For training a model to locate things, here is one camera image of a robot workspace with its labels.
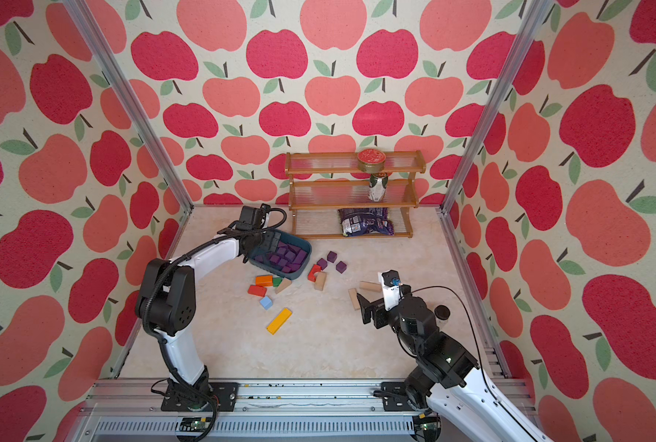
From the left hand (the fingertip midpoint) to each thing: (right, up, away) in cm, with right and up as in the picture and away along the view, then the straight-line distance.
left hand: (268, 237), depth 98 cm
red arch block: (+17, -12, +1) cm, 21 cm away
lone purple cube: (+23, -7, +4) cm, 25 cm away
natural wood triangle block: (+7, -16, -2) cm, 18 cm away
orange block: (-1, -15, -2) cm, 15 cm away
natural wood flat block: (+38, -18, -2) cm, 42 cm away
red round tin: (+36, +26, -8) cm, 45 cm away
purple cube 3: (+11, -8, +4) cm, 14 cm away
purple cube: (+7, -7, +4) cm, 11 cm away
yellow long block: (+6, -27, -10) cm, 30 cm away
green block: (+4, -16, -2) cm, 16 cm away
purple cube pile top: (+20, -10, +3) cm, 22 cm away
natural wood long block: (+31, -21, -5) cm, 38 cm away
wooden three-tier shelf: (+18, +22, +17) cm, 33 cm away
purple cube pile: (+27, -11, +3) cm, 29 cm away
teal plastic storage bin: (+6, -2, +7) cm, 10 cm away
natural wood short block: (+19, -15, -1) cm, 24 cm away
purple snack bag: (+37, +6, +8) cm, 38 cm away
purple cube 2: (+2, -8, +3) cm, 9 cm away
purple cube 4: (+7, -11, -2) cm, 13 cm away
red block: (-3, -19, -3) cm, 19 cm away
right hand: (+35, -15, -25) cm, 46 cm away
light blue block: (+1, -22, -7) cm, 23 cm away
